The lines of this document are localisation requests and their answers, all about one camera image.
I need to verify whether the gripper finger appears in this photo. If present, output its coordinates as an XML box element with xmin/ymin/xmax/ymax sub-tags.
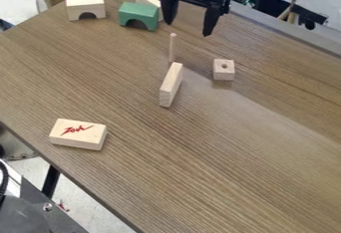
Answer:
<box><xmin>200</xmin><ymin>3</ymin><xmax>224</xmax><ymax>38</ymax></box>
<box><xmin>158</xmin><ymin>0</ymin><xmax>181</xmax><ymax>26</ymax></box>

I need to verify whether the green arch block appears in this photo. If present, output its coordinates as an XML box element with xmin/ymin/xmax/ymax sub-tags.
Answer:
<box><xmin>117</xmin><ymin>1</ymin><xmax>162</xmax><ymax>32</ymax></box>

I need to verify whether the wood stick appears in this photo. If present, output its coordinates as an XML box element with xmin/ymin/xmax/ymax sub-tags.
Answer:
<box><xmin>168</xmin><ymin>32</ymin><xmax>179</xmax><ymax>64</ymax></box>

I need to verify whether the natural wood arch block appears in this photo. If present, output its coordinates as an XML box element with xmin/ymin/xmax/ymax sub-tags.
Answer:
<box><xmin>65</xmin><ymin>0</ymin><xmax>109</xmax><ymax>22</ymax></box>

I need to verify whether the square wood block with hole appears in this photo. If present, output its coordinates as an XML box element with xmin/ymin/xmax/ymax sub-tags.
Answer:
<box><xmin>211</xmin><ymin>58</ymin><xmax>237</xmax><ymax>82</ymax></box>

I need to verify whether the small plain wood block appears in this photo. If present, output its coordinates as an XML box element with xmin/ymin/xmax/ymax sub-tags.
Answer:
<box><xmin>134</xmin><ymin>0</ymin><xmax>165</xmax><ymax>22</ymax></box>

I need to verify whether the wood block with red mark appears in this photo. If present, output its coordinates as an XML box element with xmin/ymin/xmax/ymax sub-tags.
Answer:
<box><xmin>48</xmin><ymin>117</ymin><xmax>109</xmax><ymax>151</ymax></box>

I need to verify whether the plain rectangular wood block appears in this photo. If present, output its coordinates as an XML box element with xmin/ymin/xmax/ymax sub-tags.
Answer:
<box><xmin>158</xmin><ymin>61</ymin><xmax>185</xmax><ymax>109</ymax></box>

